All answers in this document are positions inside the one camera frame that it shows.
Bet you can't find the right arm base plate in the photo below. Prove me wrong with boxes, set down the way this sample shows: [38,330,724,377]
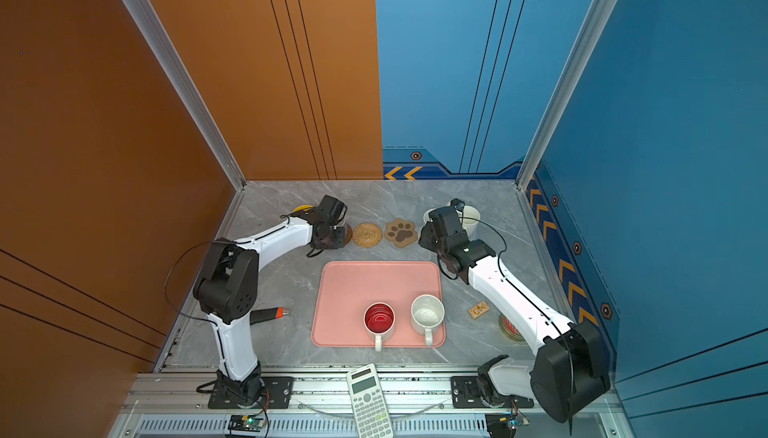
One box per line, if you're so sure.
[450,375,535,409]

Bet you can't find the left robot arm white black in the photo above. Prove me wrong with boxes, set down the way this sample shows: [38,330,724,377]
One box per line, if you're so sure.
[193,195,351,408]

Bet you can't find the aluminium frame post right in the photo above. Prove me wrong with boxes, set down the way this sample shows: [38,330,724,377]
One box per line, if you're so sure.
[516,0,618,191]

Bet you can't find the pink tray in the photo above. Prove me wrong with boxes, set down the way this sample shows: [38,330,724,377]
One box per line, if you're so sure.
[311,261,442,348]

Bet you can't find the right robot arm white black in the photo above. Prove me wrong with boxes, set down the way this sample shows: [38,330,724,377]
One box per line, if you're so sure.
[419,200,610,423]

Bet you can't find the aluminium frame post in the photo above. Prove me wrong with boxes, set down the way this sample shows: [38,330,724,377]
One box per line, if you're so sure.
[516,0,618,191]
[121,0,247,191]

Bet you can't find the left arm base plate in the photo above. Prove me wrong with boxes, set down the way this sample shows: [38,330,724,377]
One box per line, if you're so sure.
[207,375,294,411]

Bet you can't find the aluminium front rail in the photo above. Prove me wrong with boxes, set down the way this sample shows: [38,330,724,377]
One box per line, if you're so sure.
[108,365,634,437]

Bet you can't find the left circuit board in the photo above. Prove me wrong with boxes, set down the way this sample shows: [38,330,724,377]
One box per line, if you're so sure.
[227,414,270,437]

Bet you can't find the circuit board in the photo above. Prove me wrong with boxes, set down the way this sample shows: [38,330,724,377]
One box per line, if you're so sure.
[485,414,529,438]
[227,414,270,437]

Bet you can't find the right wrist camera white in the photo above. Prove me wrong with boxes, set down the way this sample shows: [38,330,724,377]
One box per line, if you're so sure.
[449,198,465,213]

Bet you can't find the cork paw print coaster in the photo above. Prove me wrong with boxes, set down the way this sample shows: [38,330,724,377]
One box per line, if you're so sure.
[384,218,419,249]

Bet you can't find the white mug red inside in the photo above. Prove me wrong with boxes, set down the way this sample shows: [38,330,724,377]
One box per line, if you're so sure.
[363,302,396,352]

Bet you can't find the rattan woven round coaster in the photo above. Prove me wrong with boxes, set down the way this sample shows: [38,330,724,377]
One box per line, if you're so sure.
[353,223,383,248]

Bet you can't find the white calculator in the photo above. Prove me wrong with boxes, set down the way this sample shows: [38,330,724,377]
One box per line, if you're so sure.
[346,364,394,438]

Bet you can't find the glossy brown wooden coaster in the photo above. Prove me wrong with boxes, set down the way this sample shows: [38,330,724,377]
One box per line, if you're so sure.
[344,224,353,245]

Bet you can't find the aluminium frame post left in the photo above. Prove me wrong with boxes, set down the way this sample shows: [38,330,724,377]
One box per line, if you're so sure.
[121,0,247,191]

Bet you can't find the orange black utility knife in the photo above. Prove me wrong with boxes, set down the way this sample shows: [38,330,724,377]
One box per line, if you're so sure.
[249,307,290,325]

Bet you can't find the right circuit board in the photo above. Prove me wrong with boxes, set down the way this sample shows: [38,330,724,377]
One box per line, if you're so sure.
[485,414,529,438]

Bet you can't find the small wooden block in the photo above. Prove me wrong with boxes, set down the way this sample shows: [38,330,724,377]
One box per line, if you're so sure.
[468,301,490,320]

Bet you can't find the red round tin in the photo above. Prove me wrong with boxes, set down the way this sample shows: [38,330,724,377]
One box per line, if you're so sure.
[499,315,525,342]

